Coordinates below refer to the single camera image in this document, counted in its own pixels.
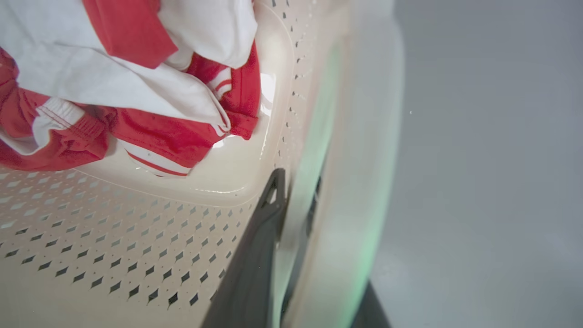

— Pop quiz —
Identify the cream perforated plastic laundry basket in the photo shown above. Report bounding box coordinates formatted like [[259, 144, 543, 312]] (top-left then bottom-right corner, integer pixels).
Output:
[[0, 0, 406, 328]]

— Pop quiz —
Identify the white shirt with red trim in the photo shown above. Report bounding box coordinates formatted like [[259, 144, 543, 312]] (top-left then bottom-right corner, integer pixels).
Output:
[[0, 0, 259, 156]]

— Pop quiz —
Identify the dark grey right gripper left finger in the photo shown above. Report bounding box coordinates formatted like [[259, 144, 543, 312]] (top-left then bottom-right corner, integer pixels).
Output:
[[200, 168, 288, 328]]

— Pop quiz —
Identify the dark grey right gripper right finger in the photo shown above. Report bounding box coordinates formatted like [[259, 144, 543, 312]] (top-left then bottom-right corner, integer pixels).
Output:
[[350, 282, 393, 328]]

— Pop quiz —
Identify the red garment with white stripes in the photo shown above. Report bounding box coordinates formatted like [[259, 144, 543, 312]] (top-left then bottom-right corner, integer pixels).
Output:
[[0, 40, 263, 177]]

